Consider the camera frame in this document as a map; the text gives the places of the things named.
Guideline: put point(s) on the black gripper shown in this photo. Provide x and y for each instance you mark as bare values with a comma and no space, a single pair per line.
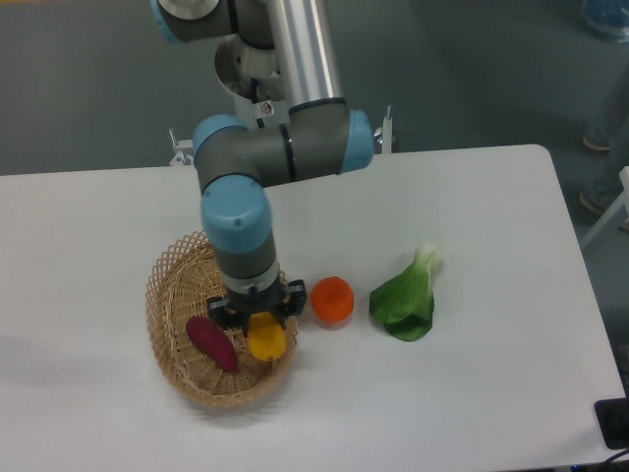
282,301

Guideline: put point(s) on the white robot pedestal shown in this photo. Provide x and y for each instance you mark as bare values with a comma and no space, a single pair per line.
252,78

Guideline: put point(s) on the person's legs in jeans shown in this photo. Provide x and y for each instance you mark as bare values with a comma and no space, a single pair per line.
608,131

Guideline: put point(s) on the purple sweet potato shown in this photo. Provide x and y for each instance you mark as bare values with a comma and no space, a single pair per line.
212,341

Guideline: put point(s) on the green bok choy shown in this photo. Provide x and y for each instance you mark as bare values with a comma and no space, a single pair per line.
404,304

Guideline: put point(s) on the orange tangerine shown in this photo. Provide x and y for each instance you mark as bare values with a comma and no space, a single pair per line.
333,301

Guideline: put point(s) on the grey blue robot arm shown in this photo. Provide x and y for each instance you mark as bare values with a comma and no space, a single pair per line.
236,163

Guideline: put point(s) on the black device at table edge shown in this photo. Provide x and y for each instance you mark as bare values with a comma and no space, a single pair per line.
612,415

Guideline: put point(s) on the yellow mango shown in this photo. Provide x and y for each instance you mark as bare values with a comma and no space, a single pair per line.
266,339

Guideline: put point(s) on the woven wicker basket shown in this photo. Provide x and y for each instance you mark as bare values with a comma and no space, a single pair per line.
183,278

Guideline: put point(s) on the blue plastic bag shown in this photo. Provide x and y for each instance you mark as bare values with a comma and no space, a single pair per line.
607,18

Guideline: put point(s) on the white furniture at right edge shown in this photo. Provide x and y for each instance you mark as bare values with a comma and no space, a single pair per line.
620,202

